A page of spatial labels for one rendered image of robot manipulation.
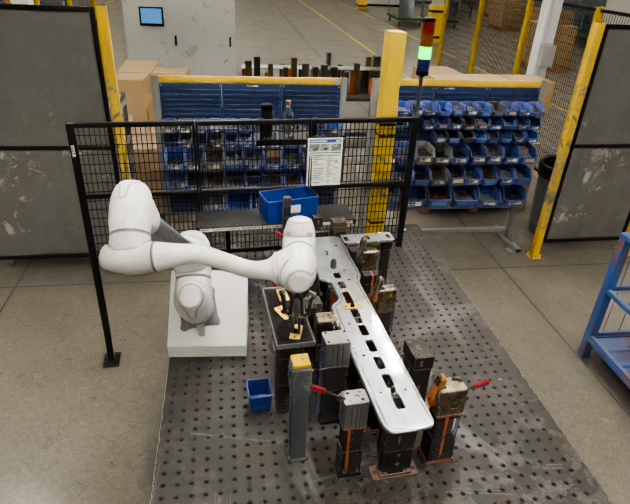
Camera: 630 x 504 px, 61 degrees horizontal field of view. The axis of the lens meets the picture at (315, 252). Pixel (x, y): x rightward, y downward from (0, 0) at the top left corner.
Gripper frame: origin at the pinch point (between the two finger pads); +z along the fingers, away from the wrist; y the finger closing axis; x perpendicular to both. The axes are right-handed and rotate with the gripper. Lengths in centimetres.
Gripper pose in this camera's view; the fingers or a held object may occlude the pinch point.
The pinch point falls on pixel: (296, 323)
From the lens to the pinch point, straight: 193.0
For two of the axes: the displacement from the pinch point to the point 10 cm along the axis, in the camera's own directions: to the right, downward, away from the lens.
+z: -0.4, 8.7, 4.9
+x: 1.3, -4.8, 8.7
